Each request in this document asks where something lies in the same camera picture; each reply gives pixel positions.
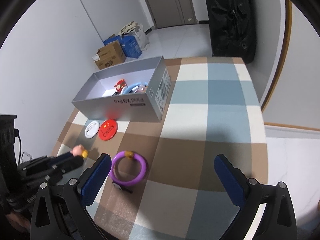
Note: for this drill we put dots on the grey cardboard box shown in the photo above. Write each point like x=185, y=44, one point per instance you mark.
x=148, y=84

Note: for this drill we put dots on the red China badge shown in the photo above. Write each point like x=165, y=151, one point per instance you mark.
x=108, y=129

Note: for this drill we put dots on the checkered cloth mat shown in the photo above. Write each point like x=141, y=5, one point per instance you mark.
x=212, y=109

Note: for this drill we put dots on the brown cardboard box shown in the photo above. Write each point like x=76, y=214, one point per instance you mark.
x=109, y=55

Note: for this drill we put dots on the black large bag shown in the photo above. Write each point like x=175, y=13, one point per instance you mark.
x=232, y=28

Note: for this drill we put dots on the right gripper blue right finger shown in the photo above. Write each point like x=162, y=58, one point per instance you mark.
x=232, y=179

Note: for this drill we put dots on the left hand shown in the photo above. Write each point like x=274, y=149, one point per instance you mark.
x=18, y=222

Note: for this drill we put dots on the pink pig charm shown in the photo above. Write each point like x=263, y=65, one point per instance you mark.
x=79, y=150

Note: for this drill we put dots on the red cartoon charm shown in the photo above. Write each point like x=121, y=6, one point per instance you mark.
x=120, y=86

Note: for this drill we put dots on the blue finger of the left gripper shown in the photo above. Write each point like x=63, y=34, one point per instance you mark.
x=61, y=157

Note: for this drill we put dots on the grey door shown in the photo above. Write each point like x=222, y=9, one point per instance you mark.
x=172, y=13

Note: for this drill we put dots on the white round badge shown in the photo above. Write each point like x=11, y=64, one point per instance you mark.
x=92, y=129

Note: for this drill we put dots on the white tote bag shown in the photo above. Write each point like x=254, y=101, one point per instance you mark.
x=136, y=30

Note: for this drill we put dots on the blue cardboard box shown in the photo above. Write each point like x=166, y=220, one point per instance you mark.
x=129, y=45

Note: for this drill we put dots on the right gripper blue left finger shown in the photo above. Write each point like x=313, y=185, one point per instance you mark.
x=93, y=178

